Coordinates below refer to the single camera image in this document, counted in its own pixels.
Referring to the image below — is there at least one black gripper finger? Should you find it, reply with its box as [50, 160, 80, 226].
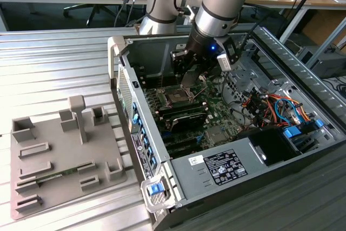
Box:
[169, 48, 195, 79]

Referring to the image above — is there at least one silver green CPU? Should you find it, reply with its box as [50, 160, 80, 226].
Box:
[180, 68, 204, 91]

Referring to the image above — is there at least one thin wire locking lever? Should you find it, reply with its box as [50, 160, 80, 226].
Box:
[159, 55, 165, 91]

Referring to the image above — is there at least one metal CPU socket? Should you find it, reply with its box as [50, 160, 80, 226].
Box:
[158, 83, 197, 108]

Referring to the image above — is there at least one grey open PC case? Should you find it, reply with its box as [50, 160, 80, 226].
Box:
[107, 24, 346, 231]

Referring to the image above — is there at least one grey metal drive cage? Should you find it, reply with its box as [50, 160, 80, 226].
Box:
[220, 54, 271, 104]

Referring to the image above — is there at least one black graphics card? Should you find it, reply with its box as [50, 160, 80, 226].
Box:
[169, 111, 208, 134]

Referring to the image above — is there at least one green motherboard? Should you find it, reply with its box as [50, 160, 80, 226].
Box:
[141, 72, 244, 159]

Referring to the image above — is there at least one black office chair base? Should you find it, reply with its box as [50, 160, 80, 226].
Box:
[63, 3, 116, 28]

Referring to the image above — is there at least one grey power supply unit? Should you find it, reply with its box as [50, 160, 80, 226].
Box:
[169, 136, 268, 201]

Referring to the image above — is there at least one blue disk carrier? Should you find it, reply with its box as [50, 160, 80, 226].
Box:
[282, 126, 301, 145]

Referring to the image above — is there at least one brown cardboard box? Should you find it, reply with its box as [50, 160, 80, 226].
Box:
[301, 9, 346, 49]

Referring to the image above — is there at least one grey desktop computer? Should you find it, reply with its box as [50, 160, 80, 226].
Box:
[296, 45, 346, 79]

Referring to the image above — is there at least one blue case latch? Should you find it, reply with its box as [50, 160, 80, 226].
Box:
[148, 183, 163, 196]

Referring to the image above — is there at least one grey-brown parts rack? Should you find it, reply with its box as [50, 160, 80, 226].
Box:
[10, 95, 128, 221]

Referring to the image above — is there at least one green RAM stick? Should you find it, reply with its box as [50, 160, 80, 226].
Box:
[35, 166, 82, 186]

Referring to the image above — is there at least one black camera bracket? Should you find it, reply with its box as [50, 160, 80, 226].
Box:
[219, 35, 241, 63]

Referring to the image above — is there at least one coloured power wire bundle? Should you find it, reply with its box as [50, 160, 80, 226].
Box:
[242, 91, 317, 130]

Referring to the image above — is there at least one black plastic duct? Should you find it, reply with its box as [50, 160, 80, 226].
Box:
[236, 127, 302, 168]

